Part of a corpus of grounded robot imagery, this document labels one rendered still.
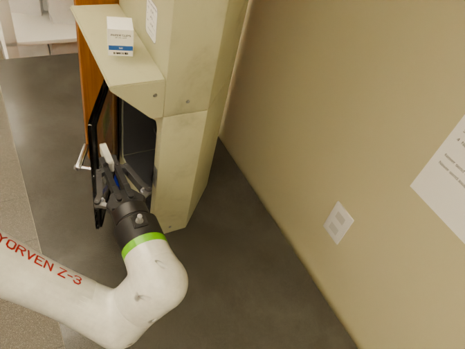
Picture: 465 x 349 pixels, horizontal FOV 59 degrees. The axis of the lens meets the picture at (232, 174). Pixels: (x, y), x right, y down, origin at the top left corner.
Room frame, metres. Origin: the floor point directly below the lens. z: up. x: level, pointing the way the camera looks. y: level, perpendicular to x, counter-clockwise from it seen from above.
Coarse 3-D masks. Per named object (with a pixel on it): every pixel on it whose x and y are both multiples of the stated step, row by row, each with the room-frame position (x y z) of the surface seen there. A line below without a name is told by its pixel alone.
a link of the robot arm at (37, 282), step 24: (0, 240) 0.33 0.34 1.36; (0, 264) 0.30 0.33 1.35; (24, 264) 0.31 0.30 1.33; (48, 264) 0.34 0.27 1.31; (0, 288) 0.27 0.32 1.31; (24, 288) 0.28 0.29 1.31; (48, 288) 0.30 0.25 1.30; (72, 288) 0.32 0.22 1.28; (96, 288) 0.34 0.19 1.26; (48, 312) 0.28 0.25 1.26; (72, 312) 0.29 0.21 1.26; (96, 312) 0.30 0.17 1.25; (96, 336) 0.28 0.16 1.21; (120, 336) 0.29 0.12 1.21
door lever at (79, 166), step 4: (84, 144) 0.73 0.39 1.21; (88, 144) 0.74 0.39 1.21; (84, 148) 0.72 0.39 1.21; (88, 148) 0.73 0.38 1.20; (80, 152) 0.70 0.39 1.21; (84, 152) 0.70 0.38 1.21; (80, 156) 0.69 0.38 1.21; (84, 156) 0.69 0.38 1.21; (80, 160) 0.68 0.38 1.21; (84, 160) 0.69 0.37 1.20; (76, 164) 0.66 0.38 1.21; (80, 164) 0.66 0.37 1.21; (76, 168) 0.65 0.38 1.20; (80, 168) 0.65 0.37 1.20; (84, 168) 0.66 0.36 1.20; (88, 168) 0.66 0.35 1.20
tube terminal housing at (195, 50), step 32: (128, 0) 0.88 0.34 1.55; (160, 0) 0.74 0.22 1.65; (192, 0) 0.71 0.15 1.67; (224, 0) 0.75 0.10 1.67; (160, 32) 0.73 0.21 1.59; (192, 32) 0.71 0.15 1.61; (224, 32) 0.77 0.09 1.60; (160, 64) 0.72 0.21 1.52; (192, 64) 0.72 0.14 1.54; (224, 64) 0.83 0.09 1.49; (192, 96) 0.73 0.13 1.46; (224, 96) 0.92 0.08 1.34; (160, 128) 0.70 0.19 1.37; (192, 128) 0.74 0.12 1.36; (160, 160) 0.69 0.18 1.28; (192, 160) 0.75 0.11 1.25; (160, 192) 0.69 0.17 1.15; (192, 192) 0.76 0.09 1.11; (160, 224) 0.70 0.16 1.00
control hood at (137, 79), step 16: (80, 16) 0.83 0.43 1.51; (96, 16) 0.85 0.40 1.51; (112, 16) 0.87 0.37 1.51; (96, 32) 0.79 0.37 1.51; (96, 48) 0.72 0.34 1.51; (144, 48) 0.77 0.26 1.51; (112, 64) 0.69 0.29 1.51; (128, 64) 0.70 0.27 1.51; (144, 64) 0.72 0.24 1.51; (112, 80) 0.64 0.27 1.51; (128, 80) 0.65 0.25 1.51; (144, 80) 0.66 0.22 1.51; (160, 80) 0.68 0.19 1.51; (128, 96) 0.64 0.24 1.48; (144, 96) 0.66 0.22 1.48; (160, 96) 0.68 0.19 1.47; (144, 112) 0.66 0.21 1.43; (160, 112) 0.68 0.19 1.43
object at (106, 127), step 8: (104, 80) 0.78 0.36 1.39; (112, 96) 0.84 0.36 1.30; (96, 104) 0.69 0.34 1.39; (104, 104) 0.75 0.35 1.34; (112, 104) 0.84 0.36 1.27; (104, 112) 0.75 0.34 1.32; (112, 112) 0.84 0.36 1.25; (104, 120) 0.75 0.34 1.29; (112, 120) 0.84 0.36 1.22; (88, 128) 0.62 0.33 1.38; (104, 128) 0.75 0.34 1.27; (112, 128) 0.83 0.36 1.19; (88, 136) 0.62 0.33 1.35; (104, 136) 0.74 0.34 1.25; (112, 136) 0.83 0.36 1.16; (112, 144) 0.83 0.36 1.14; (112, 152) 0.83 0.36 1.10; (104, 192) 0.72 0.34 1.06; (96, 216) 0.62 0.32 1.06; (96, 224) 0.62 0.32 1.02
